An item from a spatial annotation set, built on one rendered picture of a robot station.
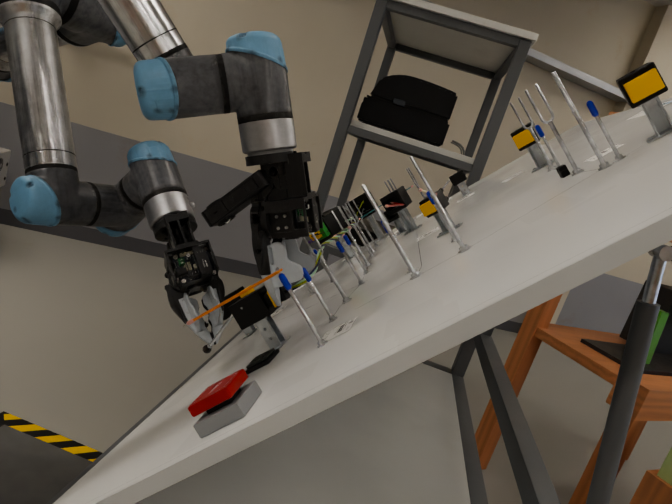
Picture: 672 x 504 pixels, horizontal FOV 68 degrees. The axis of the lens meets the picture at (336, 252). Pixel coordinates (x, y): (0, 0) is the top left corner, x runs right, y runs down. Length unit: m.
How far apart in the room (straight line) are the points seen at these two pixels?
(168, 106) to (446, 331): 0.44
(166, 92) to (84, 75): 3.67
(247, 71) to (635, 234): 0.47
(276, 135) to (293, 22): 3.73
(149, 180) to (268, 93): 0.30
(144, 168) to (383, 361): 0.59
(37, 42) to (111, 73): 3.34
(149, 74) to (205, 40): 3.62
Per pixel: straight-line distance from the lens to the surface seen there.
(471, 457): 1.27
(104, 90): 4.31
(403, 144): 1.63
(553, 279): 0.42
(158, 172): 0.88
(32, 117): 0.93
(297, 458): 1.02
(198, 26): 4.30
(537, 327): 2.63
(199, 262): 0.80
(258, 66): 0.68
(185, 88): 0.67
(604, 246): 0.43
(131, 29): 0.81
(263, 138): 0.67
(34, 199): 0.86
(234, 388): 0.53
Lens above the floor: 1.38
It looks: 12 degrees down
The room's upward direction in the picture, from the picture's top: 18 degrees clockwise
